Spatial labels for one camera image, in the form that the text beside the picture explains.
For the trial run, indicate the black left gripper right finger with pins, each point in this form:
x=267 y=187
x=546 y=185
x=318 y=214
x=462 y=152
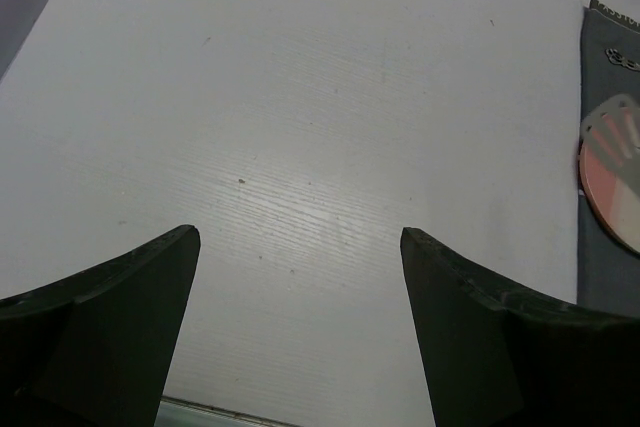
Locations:
x=498 y=353

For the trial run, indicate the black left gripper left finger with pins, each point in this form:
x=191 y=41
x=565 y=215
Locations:
x=95 y=348

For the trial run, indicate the silver metal tongs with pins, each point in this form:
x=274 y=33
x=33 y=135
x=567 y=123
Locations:
x=611 y=132

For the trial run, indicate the grey striped placemat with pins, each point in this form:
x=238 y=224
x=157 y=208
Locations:
x=608 y=273

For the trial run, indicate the pink and cream plate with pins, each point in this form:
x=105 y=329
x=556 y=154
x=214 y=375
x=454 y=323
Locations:
x=615 y=205

